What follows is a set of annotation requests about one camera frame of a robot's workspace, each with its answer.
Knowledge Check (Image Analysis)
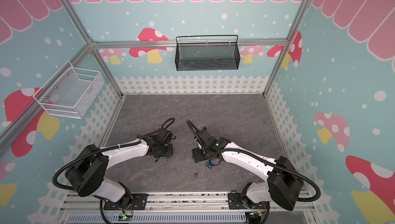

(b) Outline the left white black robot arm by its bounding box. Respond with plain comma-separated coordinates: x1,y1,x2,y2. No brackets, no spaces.
65,128,177,210

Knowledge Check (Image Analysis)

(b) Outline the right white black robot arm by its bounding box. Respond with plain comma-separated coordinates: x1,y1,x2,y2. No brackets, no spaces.
192,129,303,211

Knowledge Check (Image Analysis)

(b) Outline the blue padlock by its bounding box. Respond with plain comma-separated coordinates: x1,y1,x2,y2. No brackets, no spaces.
205,160,216,169

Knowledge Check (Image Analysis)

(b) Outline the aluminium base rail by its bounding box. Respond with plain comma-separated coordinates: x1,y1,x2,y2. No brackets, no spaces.
58,190,318,224

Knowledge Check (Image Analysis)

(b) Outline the black mesh wall basket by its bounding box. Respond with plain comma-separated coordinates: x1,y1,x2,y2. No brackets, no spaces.
175,35,241,71

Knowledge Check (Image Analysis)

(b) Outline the white mesh wall basket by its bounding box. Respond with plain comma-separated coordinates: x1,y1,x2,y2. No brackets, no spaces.
33,62,105,119

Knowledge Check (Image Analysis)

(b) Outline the left black corrugated cable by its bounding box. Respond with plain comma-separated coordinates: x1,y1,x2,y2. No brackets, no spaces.
51,117,177,191

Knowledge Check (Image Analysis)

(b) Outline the black corrugated cable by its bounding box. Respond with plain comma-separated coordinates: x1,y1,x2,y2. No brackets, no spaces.
186,118,322,202
51,117,177,191

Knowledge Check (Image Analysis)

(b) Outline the white vented cable duct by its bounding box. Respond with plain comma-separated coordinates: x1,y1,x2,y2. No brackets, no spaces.
66,213,247,224

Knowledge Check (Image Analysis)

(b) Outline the right black corrugated cable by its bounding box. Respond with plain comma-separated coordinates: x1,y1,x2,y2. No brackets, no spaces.
186,118,322,202

